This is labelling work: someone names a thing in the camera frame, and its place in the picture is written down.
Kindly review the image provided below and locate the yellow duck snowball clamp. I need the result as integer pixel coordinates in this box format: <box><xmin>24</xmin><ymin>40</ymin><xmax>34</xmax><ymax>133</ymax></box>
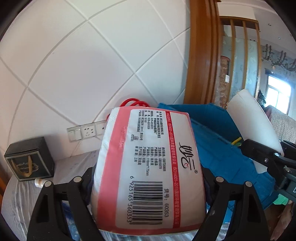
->
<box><xmin>231</xmin><ymin>137</ymin><xmax>242</xmax><ymax>145</ymax></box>

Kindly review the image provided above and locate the floral cloth on rack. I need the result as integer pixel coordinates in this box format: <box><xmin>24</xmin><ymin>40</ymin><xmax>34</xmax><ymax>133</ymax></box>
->
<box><xmin>265</xmin><ymin>105</ymin><xmax>296</xmax><ymax>144</ymax></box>

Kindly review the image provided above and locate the red toy suitcase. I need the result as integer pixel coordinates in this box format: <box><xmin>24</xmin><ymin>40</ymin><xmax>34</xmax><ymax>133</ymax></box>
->
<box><xmin>119</xmin><ymin>98</ymin><xmax>150</xmax><ymax>108</ymax></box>

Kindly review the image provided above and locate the wooden slat partition screen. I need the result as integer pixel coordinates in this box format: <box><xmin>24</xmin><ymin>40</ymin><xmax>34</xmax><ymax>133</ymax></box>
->
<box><xmin>215</xmin><ymin>16</ymin><xmax>261</xmax><ymax>108</ymax></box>

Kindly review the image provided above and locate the red white tissue pack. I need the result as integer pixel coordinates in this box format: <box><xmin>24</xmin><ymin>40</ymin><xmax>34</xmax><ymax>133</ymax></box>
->
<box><xmin>91</xmin><ymin>106</ymin><xmax>206</xmax><ymax>235</ymax></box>

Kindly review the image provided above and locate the rolled patterned carpet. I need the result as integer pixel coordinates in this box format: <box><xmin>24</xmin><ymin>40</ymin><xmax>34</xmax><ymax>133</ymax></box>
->
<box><xmin>217</xmin><ymin>56</ymin><xmax>230</xmax><ymax>108</ymax></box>

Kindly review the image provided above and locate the wall socket panel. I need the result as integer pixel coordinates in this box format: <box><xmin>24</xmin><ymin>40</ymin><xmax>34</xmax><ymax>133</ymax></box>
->
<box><xmin>67</xmin><ymin>120</ymin><xmax>107</xmax><ymax>142</ymax></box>

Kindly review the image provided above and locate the blue plastic crate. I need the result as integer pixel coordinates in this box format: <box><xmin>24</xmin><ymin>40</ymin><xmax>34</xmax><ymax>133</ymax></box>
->
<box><xmin>158</xmin><ymin>103</ymin><xmax>278</xmax><ymax>209</ymax></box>

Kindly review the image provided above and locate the white paper roll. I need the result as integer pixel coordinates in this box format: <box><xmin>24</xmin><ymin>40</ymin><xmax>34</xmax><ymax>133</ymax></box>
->
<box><xmin>227</xmin><ymin>89</ymin><xmax>284</xmax><ymax>156</ymax></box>

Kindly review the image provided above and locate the black gift box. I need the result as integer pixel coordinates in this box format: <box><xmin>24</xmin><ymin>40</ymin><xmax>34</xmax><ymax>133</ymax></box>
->
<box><xmin>4</xmin><ymin>137</ymin><xmax>55</xmax><ymax>181</ymax></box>

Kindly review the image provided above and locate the person's right hand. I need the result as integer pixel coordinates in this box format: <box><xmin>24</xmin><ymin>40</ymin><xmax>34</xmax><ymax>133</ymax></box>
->
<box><xmin>270</xmin><ymin>201</ymin><xmax>293</xmax><ymax>240</ymax></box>

